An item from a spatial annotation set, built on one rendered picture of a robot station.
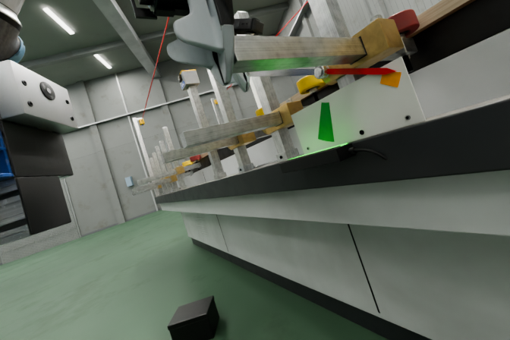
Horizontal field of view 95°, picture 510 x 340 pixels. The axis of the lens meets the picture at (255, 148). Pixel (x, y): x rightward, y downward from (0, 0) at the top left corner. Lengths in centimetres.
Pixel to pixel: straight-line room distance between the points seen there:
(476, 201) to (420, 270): 41
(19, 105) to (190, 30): 33
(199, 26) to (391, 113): 31
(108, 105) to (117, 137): 161
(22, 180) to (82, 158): 1273
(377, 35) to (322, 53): 11
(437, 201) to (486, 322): 42
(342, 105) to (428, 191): 20
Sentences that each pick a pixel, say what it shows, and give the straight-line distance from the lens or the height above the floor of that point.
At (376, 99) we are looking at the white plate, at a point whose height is 76.
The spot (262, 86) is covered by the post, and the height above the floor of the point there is 91.
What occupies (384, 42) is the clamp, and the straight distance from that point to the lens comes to 44.
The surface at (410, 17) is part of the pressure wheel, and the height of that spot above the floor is 89.
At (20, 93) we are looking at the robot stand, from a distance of 52.
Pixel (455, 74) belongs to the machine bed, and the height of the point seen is 76.
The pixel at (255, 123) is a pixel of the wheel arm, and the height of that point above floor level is 81.
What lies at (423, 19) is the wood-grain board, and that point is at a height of 89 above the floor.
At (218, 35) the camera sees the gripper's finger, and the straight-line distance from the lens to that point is 26.
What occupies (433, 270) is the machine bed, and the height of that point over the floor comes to 31.
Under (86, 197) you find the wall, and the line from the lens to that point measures 1313.
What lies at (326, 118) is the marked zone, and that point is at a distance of 50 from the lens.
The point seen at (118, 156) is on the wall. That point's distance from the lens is 1255.
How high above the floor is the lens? 72
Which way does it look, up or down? 3 degrees up
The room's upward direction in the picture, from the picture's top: 19 degrees counter-clockwise
